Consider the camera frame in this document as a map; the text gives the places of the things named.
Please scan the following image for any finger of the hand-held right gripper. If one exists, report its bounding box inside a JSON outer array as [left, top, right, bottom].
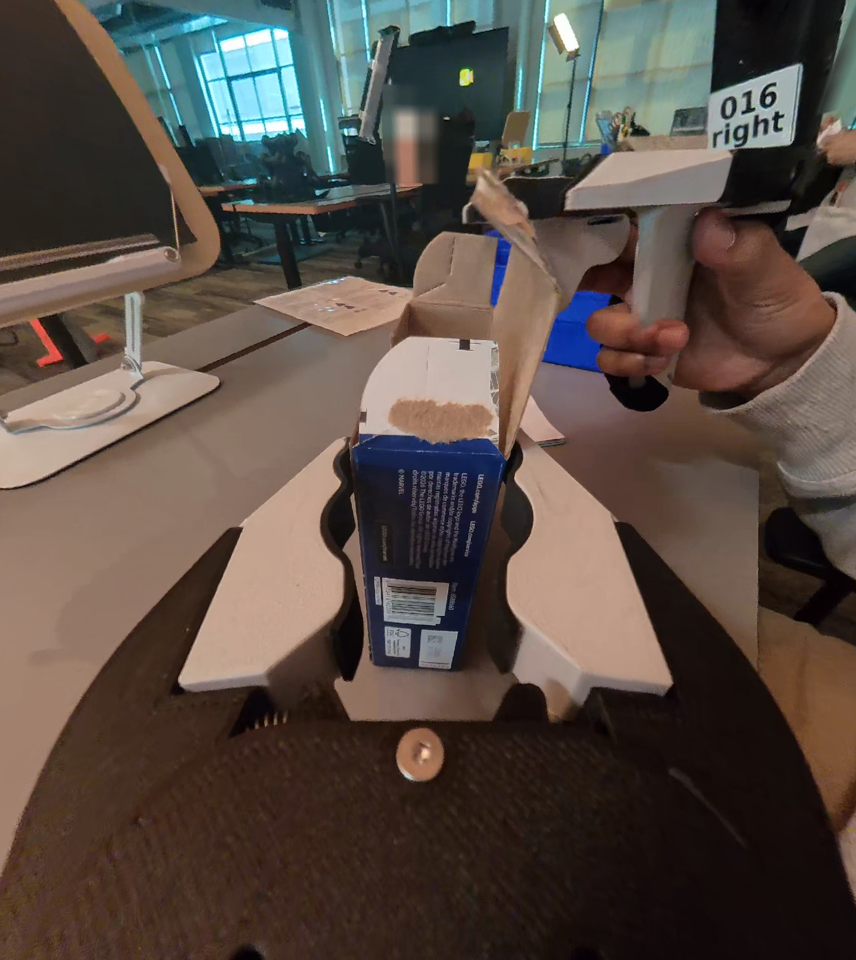
[[563, 146, 735, 215], [529, 213, 633, 297]]

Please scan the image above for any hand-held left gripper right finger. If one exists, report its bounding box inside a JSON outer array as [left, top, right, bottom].
[[489, 441, 675, 723]]

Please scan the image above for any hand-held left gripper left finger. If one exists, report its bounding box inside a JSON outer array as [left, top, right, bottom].
[[177, 438, 366, 712]]

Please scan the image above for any white instruction booklet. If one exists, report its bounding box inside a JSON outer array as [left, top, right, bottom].
[[516, 403, 567, 449]]

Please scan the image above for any blue lego box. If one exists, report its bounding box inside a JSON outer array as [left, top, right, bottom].
[[349, 168, 565, 672]]

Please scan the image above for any person's right forearm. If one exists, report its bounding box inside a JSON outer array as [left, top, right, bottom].
[[701, 292, 856, 606]]

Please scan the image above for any person's right hand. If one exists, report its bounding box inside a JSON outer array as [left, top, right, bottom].
[[578, 208, 839, 411]]

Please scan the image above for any blue plastic bin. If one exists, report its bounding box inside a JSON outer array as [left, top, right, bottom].
[[542, 288, 630, 373]]

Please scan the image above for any light panel on stand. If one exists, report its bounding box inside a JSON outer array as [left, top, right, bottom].
[[545, 12, 583, 162]]

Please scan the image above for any black office chair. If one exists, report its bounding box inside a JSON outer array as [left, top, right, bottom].
[[763, 505, 856, 633]]

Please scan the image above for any white monitor stand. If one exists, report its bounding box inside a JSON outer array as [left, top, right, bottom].
[[0, 291, 222, 490]]

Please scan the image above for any printed paper sheet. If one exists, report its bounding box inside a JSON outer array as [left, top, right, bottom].
[[254, 275, 415, 337]]

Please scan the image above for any person's leg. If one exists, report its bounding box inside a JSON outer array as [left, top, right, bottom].
[[756, 606, 856, 960]]

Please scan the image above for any wooden top office desk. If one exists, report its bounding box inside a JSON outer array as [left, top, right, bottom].
[[219, 182, 423, 292]]

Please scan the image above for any tan framed monitor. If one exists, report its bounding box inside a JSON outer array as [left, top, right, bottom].
[[0, 0, 223, 343]]

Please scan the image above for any large black wall screen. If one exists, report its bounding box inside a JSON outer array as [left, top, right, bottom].
[[385, 26, 511, 145]]

